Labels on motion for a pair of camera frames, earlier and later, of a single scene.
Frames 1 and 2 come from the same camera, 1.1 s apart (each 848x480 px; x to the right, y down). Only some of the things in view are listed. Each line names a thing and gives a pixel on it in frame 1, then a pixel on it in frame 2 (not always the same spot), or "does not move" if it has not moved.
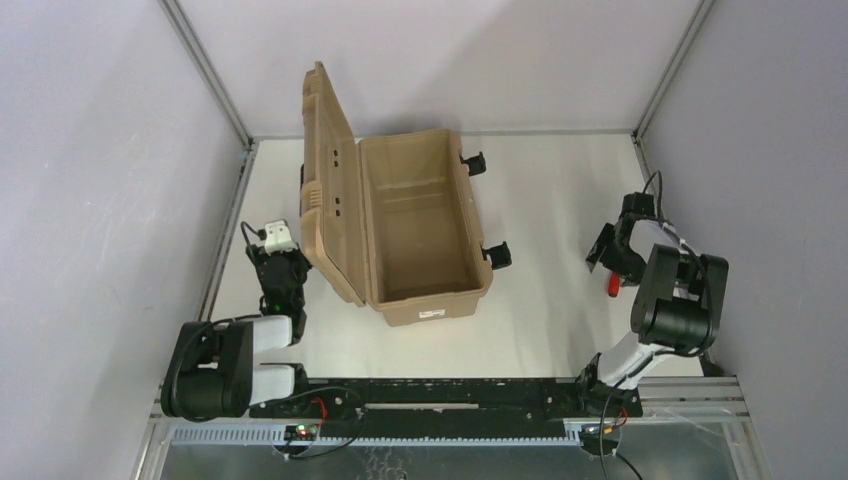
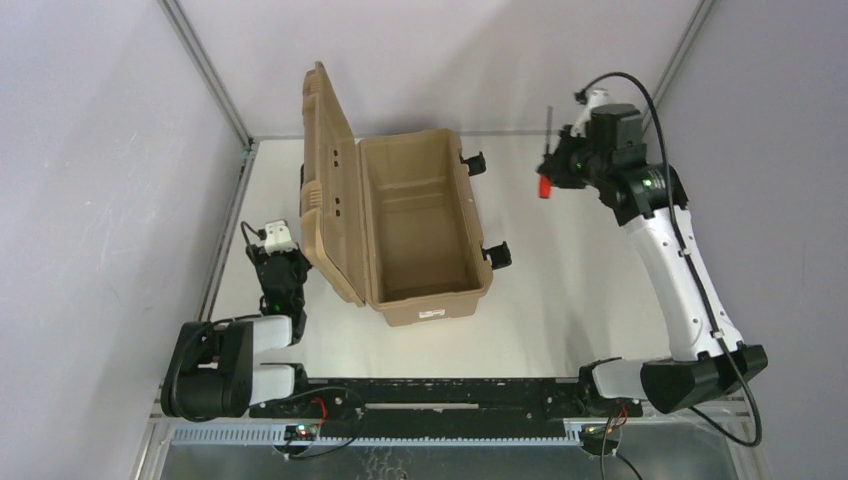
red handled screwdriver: [614, 284] -> [544, 183]
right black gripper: [608, 250] -> [563, 165]
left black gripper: [279, 263] does not move
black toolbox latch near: [500, 255] does not move
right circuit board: [590, 439] does not move
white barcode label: [431, 313] does not move
